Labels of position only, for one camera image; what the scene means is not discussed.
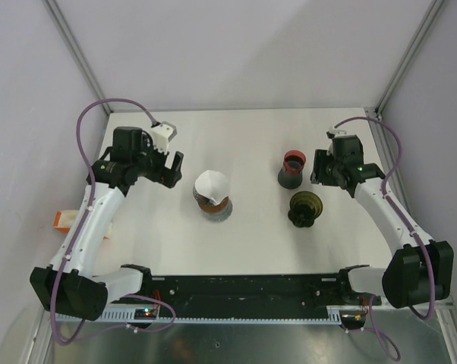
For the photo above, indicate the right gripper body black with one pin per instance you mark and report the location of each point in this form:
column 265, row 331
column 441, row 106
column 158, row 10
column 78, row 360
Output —
column 330, row 176

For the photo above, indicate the clear glass dripper cone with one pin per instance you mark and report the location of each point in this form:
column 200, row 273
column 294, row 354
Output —
column 201, row 200

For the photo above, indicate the aluminium frame post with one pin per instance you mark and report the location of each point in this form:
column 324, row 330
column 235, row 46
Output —
column 420, row 36
column 73, row 47

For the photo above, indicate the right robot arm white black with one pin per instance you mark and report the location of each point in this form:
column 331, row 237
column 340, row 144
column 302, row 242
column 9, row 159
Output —
column 362, row 279

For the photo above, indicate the right aluminium frame post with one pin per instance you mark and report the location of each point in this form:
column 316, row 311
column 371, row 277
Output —
column 420, row 36

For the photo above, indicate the grey cable duct rail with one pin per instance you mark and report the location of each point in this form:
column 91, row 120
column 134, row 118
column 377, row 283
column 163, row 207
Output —
column 145, row 315

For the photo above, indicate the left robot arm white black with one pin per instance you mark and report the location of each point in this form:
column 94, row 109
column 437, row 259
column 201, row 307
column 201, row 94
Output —
column 69, row 285

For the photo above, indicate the left aluminium frame post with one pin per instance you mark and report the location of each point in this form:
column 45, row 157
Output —
column 73, row 47

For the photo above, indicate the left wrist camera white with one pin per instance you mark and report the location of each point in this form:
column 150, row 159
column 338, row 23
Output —
column 162, row 134

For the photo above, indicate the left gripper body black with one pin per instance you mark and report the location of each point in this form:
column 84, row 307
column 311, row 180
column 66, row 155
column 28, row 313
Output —
column 152, row 167

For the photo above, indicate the white paper coffee filter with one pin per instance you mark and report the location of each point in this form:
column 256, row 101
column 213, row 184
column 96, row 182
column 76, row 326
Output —
column 213, row 185

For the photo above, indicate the red black coffee dripper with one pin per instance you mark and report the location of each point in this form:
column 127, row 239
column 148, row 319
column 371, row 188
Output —
column 290, row 175

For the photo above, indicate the olive green dripper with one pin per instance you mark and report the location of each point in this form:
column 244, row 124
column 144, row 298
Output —
column 304, row 208

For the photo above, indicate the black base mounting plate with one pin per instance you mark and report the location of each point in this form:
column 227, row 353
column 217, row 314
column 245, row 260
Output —
column 252, row 294

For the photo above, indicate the orange white box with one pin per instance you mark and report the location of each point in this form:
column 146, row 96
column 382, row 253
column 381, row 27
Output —
column 64, row 220

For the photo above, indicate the clear glass carafe server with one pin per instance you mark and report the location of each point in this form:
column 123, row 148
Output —
column 220, row 212

